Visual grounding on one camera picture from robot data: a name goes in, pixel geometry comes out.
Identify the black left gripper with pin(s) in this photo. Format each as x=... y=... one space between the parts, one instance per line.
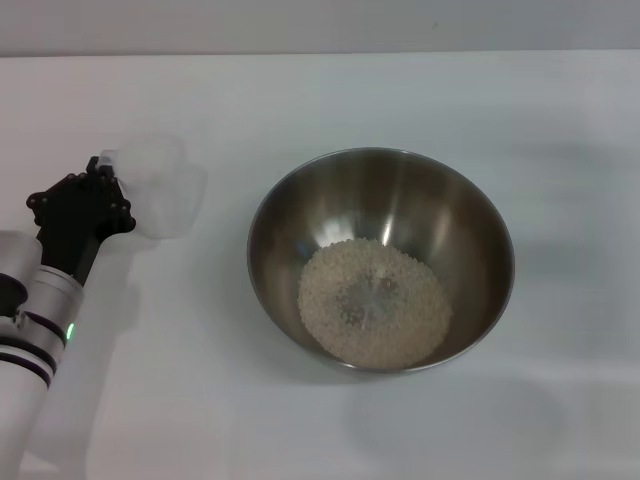
x=75 y=235

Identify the clear plastic measuring cup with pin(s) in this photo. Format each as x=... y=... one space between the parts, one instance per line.
x=165 y=195

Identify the white rice grains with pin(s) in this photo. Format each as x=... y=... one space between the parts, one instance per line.
x=325 y=300

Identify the stainless steel mixing bowl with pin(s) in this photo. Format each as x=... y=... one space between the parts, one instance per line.
x=400 y=200

